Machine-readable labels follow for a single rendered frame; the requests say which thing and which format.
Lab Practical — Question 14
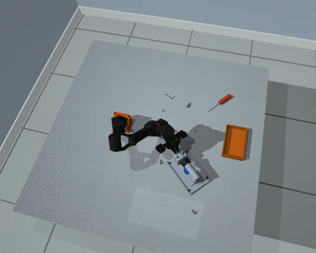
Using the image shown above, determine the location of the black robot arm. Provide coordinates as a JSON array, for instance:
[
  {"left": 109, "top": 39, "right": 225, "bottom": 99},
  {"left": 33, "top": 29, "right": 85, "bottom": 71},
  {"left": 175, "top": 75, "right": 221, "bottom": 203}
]
[{"left": 108, "top": 115, "right": 181, "bottom": 152}]

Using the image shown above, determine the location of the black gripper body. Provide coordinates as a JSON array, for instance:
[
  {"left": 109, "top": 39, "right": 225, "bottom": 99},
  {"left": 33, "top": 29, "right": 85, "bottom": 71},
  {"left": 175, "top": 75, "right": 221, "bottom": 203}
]
[{"left": 156, "top": 130, "right": 187, "bottom": 153}]

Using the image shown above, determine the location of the red-handled screwdriver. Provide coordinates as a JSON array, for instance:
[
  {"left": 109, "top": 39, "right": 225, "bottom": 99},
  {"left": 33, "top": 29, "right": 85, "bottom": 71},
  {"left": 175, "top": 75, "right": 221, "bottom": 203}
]
[{"left": 209, "top": 94, "right": 231, "bottom": 111}]

